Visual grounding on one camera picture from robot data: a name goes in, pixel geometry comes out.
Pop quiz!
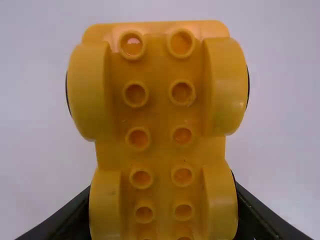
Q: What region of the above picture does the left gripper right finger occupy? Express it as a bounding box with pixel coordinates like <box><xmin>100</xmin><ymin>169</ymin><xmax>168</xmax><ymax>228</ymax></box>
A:
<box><xmin>231</xmin><ymin>173</ymin><xmax>320</xmax><ymax>240</ymax></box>

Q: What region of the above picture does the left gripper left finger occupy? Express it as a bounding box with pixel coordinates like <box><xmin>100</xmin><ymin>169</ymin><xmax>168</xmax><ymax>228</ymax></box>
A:
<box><xmin>13</xmin><ymin>185</ymin><xmax>93</xmax><ymax>240</ymax></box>

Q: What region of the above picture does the yellow toy car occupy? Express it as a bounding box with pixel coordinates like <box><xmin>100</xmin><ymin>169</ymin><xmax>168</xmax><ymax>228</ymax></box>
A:
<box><xmin>63</xmin><ymin>20</ymin><xmax>251</xmax><ymax>240</ymax></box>

